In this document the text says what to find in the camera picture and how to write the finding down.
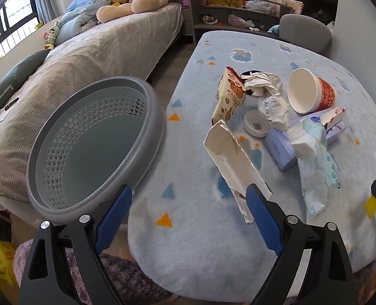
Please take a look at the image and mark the purple fluffy rug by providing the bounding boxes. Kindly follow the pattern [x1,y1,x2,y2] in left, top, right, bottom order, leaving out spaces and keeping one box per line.
[13,240,176,305]

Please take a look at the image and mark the lavender cardboard box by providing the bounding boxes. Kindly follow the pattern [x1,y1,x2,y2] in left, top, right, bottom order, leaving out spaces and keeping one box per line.
[264,110,347,170]

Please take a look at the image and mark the blue printed pillow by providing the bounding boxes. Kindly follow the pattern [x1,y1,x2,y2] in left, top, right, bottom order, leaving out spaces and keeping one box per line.
[66,0,115,15]

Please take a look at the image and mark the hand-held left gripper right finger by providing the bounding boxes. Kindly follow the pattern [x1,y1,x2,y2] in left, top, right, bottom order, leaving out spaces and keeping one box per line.
[245,184,357,305]

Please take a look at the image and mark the light blue wipes packet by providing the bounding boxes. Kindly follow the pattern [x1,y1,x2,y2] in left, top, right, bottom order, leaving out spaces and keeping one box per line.
[288,116,342,220]

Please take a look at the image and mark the light blue printed blanket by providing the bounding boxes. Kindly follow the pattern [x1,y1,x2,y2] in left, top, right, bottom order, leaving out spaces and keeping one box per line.
[128,30,376,302]

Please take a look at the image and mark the clear plastic bag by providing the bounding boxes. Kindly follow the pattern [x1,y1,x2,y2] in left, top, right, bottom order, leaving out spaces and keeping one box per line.
[243,0,276,15]

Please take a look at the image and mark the grey perforated wastebasket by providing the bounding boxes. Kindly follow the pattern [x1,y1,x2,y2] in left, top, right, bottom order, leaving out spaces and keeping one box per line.
[26,76,166,226]

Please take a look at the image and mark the gold foil packets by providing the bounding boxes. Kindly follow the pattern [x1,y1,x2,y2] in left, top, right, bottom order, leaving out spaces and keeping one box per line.
[206,0,242,8]

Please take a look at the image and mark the printed paper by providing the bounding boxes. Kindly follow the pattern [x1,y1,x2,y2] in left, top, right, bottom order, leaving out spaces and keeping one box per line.
[258,90,290,131]

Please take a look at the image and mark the white paper sheet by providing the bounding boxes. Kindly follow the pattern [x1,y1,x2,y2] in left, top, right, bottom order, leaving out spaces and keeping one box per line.
[0,94,26,125]

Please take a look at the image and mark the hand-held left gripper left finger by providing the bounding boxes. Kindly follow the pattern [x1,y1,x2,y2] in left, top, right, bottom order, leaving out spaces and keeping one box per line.
[19,184,133,305]

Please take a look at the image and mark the light blue quilt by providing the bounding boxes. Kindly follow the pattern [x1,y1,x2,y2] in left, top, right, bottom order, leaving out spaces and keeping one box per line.
[55,14,103,45]

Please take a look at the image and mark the grey nightstand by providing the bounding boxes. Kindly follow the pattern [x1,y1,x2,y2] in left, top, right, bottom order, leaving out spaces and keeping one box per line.
[182,5,195,36]

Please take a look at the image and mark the pink plastic bag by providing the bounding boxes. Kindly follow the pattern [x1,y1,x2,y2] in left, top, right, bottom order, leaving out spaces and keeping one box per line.
[228,14,254,28]

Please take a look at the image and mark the red and cream snack packet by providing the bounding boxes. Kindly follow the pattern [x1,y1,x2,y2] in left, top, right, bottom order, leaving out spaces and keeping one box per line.
[211,67,247,126]

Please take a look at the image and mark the torn white paper carton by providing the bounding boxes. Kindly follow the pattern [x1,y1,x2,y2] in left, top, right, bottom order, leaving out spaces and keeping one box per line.
[204,119,273,224]

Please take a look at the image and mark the grey chair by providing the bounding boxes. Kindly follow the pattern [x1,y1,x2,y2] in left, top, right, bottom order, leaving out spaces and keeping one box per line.
[278,13,333,54]

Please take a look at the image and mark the dark green pillow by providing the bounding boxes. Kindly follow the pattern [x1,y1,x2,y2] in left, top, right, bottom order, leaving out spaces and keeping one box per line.
[0,49,50,116]

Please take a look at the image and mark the red and white paper cup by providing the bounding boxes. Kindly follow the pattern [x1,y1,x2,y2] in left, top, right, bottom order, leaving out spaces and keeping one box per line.
[287,67,337,115]

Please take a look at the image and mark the red playing card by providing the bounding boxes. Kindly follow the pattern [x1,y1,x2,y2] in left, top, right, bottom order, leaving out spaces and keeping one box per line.
[320,106,347,126]

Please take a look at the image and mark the small white bowl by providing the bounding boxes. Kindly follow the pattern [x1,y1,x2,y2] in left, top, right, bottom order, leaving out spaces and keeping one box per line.
[243,110,271,138]

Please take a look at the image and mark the window with black frame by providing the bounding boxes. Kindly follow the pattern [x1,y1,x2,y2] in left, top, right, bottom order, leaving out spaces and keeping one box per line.
[0,0,41,67]

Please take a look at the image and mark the small green plush toy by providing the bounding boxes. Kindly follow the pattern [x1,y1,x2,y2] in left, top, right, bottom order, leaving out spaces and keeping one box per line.
[43,21,61,50]

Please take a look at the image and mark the bed with grey checked sheet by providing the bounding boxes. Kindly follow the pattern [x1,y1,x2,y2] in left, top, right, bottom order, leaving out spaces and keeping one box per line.
[0,2,185,220]

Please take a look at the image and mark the grey shelf desk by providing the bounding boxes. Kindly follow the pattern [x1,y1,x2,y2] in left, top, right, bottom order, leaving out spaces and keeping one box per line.
[188,0,295,43]

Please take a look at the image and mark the yellow bag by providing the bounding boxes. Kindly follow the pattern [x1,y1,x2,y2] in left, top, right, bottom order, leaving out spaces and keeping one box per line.
[0,240,19,288]

